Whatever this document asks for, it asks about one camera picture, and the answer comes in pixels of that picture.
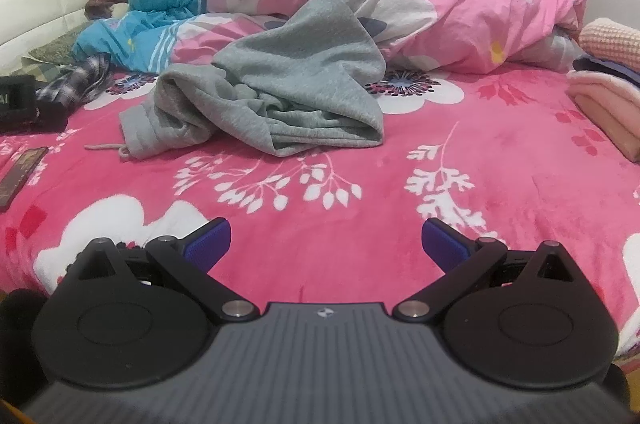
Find green patterned pillow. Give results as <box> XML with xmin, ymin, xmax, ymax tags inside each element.
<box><xmin>27</xmin><ymin>22</ymin><xmax>96</xmax><ymax>66</ymax></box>

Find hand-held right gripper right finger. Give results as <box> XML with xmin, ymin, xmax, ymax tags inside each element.
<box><xmin>392</xmin><ymin>218</ymin><xmax>576</xmax><ymax>324</ymax></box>

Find dark smartphone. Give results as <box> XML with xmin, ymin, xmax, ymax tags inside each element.
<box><xmin>0</xmin><ymin>147</ymin><xmax>49</xmax><ymax>212</ymax></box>

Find pale checked pillow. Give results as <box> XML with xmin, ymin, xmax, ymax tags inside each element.
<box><xmin>20</xmin><ymin>57</ymin><xmax>66</xmax><ymax>78</ymax></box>

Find black and white plaid shirt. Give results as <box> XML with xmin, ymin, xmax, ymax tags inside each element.
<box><xmin>35</xmin><ymin>53</ymin><xmax>113</xmax><ymax>107</ymax></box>

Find pale pink folded garment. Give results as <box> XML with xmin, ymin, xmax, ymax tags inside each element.
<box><xmin>566</xmin><ymin>70</ymin><xmax>640</xmax><ymax>163</ymax></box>

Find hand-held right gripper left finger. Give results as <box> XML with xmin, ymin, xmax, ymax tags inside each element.
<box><xmin>75</xmin><ymin>217</ymin><xmax>260</xmax><ymax>324</ymax></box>

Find grey sweatpants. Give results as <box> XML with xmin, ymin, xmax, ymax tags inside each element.
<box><xmin>85</xmin><ymin>0</ymin><xmax>386</xmax><ymax>161</ymax></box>

